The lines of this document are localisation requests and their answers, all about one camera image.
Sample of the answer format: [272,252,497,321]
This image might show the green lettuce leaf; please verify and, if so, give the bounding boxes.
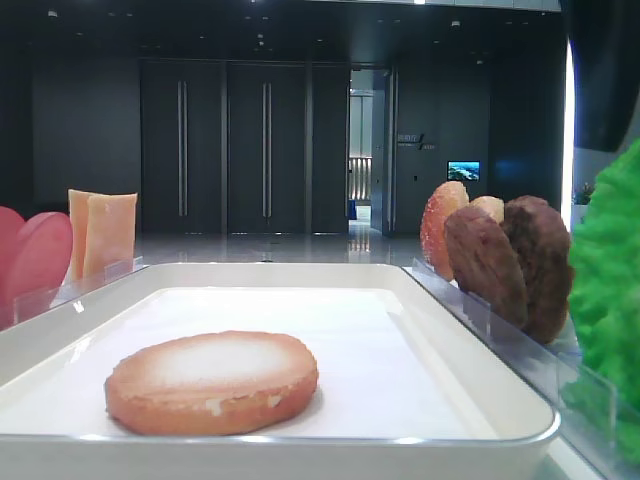
[563,143,639,464]

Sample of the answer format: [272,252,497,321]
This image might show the inner brown meat patty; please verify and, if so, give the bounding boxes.
[444,205,528,329]

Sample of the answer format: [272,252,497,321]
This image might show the bread slice on tray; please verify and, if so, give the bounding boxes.
[104,330,319,436]

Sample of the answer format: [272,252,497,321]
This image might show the inner orange cheese slice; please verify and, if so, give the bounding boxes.
[83,193,138,277]

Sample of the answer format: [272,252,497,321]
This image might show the orange cheese slice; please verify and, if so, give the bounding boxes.
[68,189,107,281]
[83,193,138,277]

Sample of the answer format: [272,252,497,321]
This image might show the outer orange cheese slice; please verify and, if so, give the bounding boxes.
[68,189,107,281]

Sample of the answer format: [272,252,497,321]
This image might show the dark double doors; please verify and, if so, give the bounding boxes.
[141,60,350,234]

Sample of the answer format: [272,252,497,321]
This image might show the sesame bun top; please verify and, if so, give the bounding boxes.
[420,181,469,281]

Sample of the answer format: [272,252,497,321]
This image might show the white rectangular tray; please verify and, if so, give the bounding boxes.
[1,263,561,479]

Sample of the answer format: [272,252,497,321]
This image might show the plain bun slice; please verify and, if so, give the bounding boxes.
[470,196,504,224]

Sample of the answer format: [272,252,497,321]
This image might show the small wall screen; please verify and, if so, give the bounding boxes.
[447,161,480,181]

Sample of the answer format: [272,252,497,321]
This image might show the left clear acrylic rail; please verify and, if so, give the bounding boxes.
[1,257,145,330]

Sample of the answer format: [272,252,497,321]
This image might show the clear acrylic rail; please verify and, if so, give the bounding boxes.
[411,258,639,464]
[1,257,145,330]

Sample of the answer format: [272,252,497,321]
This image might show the right clear acrylic rail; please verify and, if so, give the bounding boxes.
[411,258,639,464]

